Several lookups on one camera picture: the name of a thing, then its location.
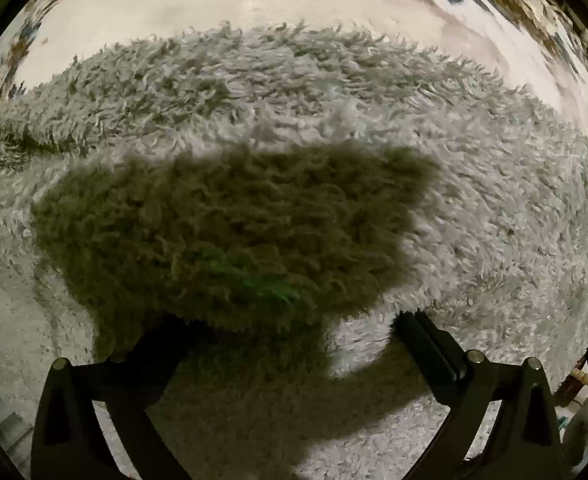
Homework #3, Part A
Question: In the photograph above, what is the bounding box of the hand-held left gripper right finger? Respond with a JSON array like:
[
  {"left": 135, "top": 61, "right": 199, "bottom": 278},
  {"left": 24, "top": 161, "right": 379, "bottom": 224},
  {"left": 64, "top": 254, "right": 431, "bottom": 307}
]
[{"left": 392, "top": 311, "right": 574, "bottom": 480}]

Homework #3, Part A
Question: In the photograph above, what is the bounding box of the white plastic bottle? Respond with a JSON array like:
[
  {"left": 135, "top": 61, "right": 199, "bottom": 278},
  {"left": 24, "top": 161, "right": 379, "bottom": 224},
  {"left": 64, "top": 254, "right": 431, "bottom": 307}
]
[{"left": 564, "top": 404, "right": 588, "bottom": 466}]

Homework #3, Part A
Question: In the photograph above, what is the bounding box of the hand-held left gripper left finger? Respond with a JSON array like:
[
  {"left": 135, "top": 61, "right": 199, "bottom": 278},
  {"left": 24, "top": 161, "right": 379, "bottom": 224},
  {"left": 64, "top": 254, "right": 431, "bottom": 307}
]
[{"left": 30, "top": 316, "right": 195, "bottom": 480}]

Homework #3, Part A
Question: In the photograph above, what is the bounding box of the white shaggy rug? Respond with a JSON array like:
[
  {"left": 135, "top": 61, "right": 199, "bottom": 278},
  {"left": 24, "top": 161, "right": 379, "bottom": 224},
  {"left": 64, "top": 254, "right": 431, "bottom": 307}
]
[{"left": 0, "top": 21, "right": 588, "bottom": 480}]

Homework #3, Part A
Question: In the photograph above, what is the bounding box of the floral printed pale bed sheet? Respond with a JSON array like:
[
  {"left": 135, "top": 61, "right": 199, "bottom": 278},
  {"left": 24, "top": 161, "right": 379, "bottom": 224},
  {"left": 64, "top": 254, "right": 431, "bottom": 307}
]
[{"left": 0, "top": 0, "right": 588, "bottom": 147}]

